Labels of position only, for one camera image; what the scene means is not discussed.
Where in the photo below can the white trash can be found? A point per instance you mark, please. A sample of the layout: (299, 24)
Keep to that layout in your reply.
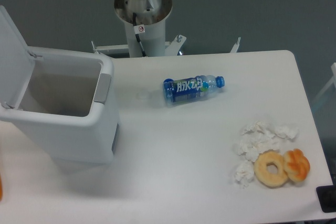
(62, 100)

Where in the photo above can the blue plastic drink bottle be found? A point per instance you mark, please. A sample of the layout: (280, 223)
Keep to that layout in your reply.
(192, 89)

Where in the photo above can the large crumpled white tissue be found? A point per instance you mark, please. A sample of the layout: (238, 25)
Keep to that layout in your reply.
(259, 137)

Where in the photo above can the small crumpled white tissue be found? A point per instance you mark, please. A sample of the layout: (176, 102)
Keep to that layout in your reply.
(244, 174)

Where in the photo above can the orange twisted bread bun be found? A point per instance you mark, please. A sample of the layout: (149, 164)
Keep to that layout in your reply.
(296, 165)

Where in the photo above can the black device at corner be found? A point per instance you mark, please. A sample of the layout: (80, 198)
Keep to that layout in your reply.
(326, 197)

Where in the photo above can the orange object at edge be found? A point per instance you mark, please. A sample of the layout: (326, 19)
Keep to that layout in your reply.
(1, 189)

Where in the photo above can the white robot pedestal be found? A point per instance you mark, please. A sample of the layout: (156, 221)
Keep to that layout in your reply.
(145, 29)

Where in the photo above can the plain ring donut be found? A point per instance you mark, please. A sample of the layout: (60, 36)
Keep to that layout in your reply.
(269, 169)

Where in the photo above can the white frame at right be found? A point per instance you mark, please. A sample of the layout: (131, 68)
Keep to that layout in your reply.
(325, 93)

